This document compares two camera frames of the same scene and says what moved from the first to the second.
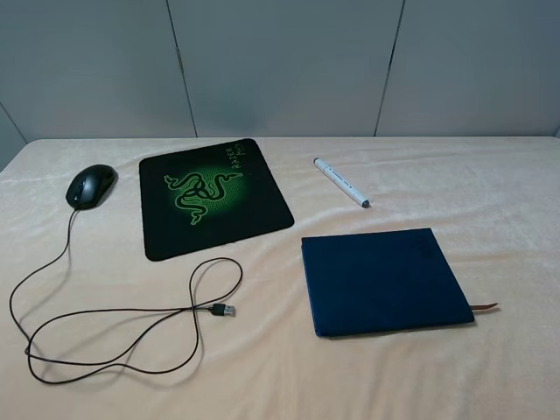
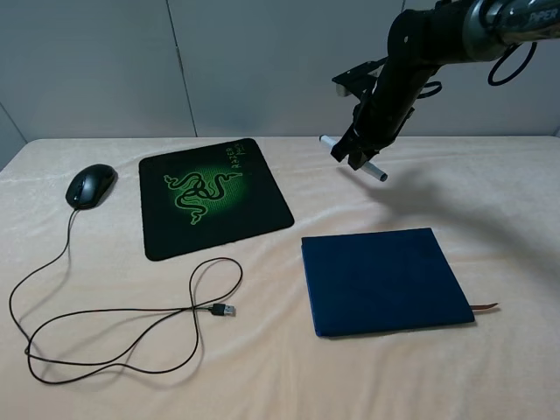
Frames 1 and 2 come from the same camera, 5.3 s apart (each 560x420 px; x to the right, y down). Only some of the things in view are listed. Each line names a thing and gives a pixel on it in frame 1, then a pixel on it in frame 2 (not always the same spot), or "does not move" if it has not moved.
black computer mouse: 90,185 does not move
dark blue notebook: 381,281 does not move
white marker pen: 343,183 -> 366,166
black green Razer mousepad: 203,198 does not move
